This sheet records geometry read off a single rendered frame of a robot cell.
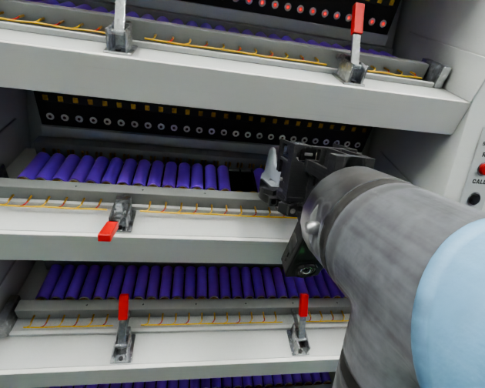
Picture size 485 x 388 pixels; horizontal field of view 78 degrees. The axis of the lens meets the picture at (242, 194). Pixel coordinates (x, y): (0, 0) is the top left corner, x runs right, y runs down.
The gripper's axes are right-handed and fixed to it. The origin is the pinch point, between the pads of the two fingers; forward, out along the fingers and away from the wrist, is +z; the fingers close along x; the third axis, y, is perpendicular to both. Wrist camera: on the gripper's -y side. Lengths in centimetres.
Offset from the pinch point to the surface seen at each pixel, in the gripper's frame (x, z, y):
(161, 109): 18.5, 6.9, 8.4
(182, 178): 14.7, 0.6, -0.8
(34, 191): 32.5, -3.7, -2.5
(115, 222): 21.5, -10.7, -3.3
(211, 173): 10.3, 2.3, -0.1
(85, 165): 28.4, 2.3, -0.3
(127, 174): 22.4, 0.9, -0.8
